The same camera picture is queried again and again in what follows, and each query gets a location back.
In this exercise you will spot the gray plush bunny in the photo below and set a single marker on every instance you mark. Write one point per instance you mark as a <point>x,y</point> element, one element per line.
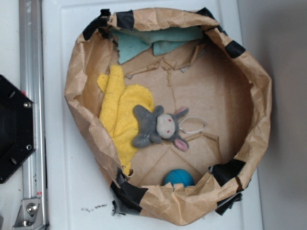
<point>156,126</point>

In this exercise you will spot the brown paper bag bin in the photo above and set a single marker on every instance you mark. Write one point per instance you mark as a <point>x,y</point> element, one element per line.
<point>214,77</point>

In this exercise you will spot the yellow towel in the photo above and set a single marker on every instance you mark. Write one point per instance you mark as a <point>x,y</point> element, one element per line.
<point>117,115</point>

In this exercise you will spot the blue ball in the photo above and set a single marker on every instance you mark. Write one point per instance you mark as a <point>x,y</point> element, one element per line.
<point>179,176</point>

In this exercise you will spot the teal cloth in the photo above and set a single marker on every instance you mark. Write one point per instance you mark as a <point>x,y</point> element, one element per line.
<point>132,43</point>

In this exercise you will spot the aluminum rail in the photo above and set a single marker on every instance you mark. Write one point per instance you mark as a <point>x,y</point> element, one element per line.
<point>31,73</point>

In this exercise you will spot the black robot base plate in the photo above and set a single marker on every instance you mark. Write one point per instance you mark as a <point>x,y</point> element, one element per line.
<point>16,129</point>

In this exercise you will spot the metal corner bracket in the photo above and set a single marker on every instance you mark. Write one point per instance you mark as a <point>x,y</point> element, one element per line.
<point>30,215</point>

